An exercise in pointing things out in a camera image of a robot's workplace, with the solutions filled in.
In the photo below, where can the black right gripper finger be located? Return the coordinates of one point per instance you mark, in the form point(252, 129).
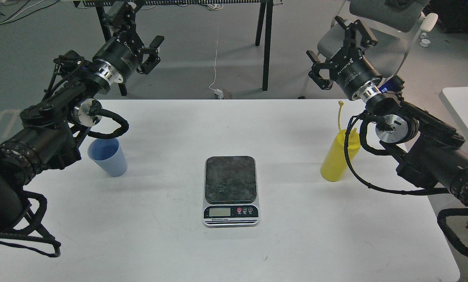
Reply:
point(368, 39)
point(317, 66)

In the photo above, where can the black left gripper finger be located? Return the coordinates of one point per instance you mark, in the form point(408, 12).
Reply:
point(121, 20)
point(150, 55)

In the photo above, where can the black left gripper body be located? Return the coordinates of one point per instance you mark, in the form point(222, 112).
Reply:
point(119, 58)

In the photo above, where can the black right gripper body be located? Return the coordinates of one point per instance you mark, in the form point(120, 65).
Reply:
point(353, 72)

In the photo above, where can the yellow squeeze seasoning bottle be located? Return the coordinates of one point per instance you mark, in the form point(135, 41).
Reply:
point(334, 165)

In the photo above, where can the blue ribbed plastic cup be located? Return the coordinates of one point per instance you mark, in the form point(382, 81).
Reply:
point(108, 154)

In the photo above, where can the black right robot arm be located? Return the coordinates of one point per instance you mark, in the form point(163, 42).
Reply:
point(428, 150)

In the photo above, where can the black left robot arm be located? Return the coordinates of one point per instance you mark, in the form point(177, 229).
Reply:
point(54, 129)

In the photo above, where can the digital kitchen scale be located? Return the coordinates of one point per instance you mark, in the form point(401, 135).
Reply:
point(230, 192)

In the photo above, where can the grey office chair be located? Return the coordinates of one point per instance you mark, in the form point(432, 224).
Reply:
point(395, 23)

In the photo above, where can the small white floor caps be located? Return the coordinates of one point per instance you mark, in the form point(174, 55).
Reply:
point(424, 40)

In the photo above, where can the white power adapter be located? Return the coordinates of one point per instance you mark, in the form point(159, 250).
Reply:
point(222, 94)

